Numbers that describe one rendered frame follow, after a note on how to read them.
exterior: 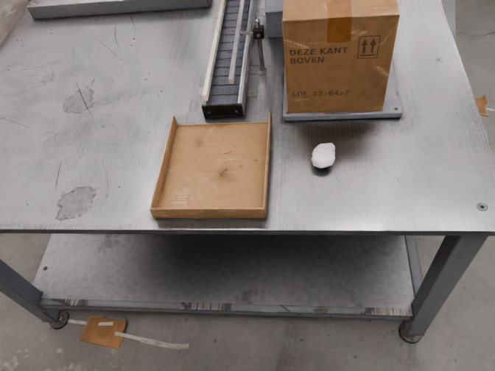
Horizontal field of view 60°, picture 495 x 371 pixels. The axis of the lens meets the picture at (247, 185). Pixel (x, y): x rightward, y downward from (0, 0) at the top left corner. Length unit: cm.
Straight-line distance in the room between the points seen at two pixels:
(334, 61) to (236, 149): 32
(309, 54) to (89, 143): 63
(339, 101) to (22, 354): 155
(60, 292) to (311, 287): 92
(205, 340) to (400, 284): 75
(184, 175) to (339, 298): 73
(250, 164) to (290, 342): 86
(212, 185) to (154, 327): 92
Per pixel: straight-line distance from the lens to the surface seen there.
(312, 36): 100
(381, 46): 103
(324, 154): 103
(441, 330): 180
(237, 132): 113
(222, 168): 106
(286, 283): 156
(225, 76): 124
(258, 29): 123
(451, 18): 154
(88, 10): 177
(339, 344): 172
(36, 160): 129
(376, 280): 158
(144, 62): 146
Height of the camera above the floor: 165
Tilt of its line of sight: 53 degrees down
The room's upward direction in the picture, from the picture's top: 11 degrees counter-clockwise
